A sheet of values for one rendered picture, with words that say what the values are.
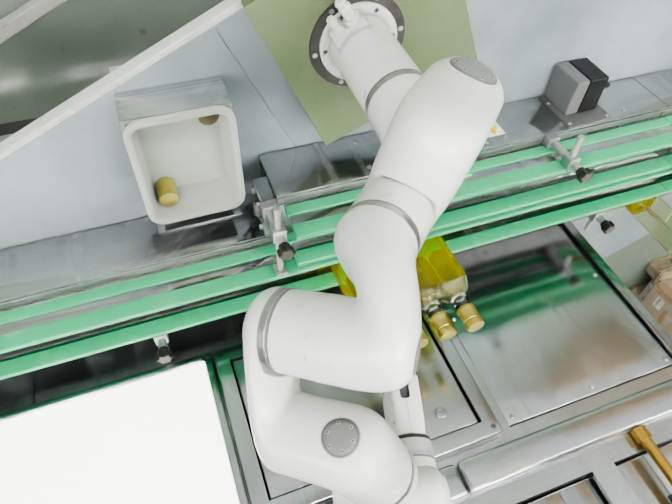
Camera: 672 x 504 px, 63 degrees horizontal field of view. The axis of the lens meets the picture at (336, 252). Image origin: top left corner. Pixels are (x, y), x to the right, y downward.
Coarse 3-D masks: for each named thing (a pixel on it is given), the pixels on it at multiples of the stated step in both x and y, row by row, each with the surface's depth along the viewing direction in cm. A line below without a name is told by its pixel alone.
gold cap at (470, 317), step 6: (462, 306) 102; (468, 306) 102; (474, 306) 103; (456, 312) 104; (462, 312) 102; (468, 312) 101; (474, 312) 101; (462, 318) 102; (468, 318) 101; (474, 318) 101; (480, 318) 101; (468, 324) 101; (474, 324) 100; (480, 324) 101; (468, 330) 101; (474, 330) 102
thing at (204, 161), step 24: (144, 120) 83; (168, 120) 84; (192, 120) 94; (144, 144) 94; (168, 144) 95; (192, 144) 97; (216, 144) 99; (144, 168) 94; (168, 168) 99; (192, 168) 101; (216, 168) 103; (240, 168) 96; (144, 192) 92; (192, 192) 103; (216, 192) 103; (240, 192) 100; (168, 216) 99; (192, 216) 100
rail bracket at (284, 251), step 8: (272, 200) 97; (264, 208) 96; (272, 208) 97; (264, 216) 97; (272, 216) 95; (280, 216) 91; (272, 224) 94; (280, 224) 92; (272, 232) 92; (280, 232) 92; (272, 240) 94; (280, 240) 92; (280, 248) 90; (288, 248) 90; (280, 256) 90; (288, 256) 91; (280, 264) 100; (280, 272) 101
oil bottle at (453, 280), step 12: (432, 240) 111; (432, 252) 109; (444, 252) 109; (432, 264) 107; (444, 264) 107; (456, 264) 107; (444, 276) 105; (456, 276) 105; (444, 288) 104; (456, 288) 104; (468, 288) 105; (444, 300) 106
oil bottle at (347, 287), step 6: (336, 264) 107; (336, 270) 108; (342, 270) 105; (336, 276) 109; (342, 276) 105; (342, 282) 106; (348, 282) 103; (342, 288) 107; (348, 288) 103; (354, 288) 102; (348, 294) 103; (354, 294) 102
